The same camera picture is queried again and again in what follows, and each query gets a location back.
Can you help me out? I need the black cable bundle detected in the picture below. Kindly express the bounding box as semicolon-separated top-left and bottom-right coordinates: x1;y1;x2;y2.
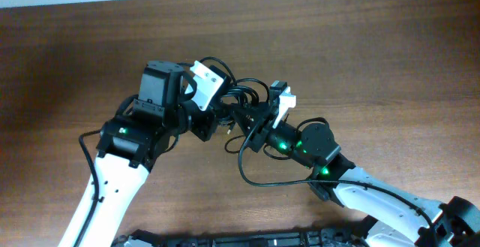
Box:
175;56;271;155

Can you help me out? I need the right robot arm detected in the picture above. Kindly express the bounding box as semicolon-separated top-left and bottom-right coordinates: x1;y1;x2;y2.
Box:
231;104;479;246

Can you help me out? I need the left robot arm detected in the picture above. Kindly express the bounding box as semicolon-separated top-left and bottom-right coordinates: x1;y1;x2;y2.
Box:
59;61;230;246

